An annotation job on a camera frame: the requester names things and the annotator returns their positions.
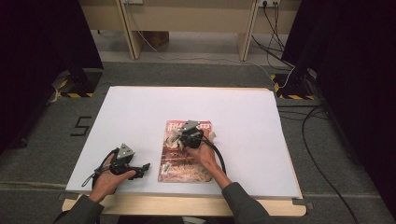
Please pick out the white table cover sheet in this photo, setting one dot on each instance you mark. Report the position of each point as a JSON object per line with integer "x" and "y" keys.
{"x": 155, "y": 105}

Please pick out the black curtain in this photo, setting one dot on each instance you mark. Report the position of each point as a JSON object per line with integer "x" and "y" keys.
{"x": 358, "y": 77}
{"x": 37, "y": 62}

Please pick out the cardboard box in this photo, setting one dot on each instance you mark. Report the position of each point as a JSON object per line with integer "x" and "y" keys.
{"x": 157, "y": 38}

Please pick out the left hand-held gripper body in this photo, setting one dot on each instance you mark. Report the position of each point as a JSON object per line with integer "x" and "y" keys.
{"x": 126, "y": 152}

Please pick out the wall power outlet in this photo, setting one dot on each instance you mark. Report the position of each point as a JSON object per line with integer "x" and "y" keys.
{"x": 269, "y": 2}

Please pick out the person's right hand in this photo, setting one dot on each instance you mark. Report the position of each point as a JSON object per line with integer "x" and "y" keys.
{"x": 204, "y": 157}

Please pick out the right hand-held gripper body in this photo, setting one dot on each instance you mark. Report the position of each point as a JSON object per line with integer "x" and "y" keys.
{"x": 193, "y": 138}

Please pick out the black stand base hazard tape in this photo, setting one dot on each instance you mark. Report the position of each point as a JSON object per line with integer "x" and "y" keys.
{"x": 84, "y": 82}
{"x": 292, "y": 87}

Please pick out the light wooden desk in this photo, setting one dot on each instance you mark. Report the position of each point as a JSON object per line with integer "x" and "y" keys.
{"x": 186, "y": 15}

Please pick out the glossy illustrated magazine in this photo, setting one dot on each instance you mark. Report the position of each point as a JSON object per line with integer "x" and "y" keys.
{"x": 179, "y": 165}

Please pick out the wooden table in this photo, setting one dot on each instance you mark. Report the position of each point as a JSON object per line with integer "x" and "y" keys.
{"x": 155, "y": 207}

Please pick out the person's left hand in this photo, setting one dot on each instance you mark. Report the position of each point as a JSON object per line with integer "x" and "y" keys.
{"x": 107, "y": 185}

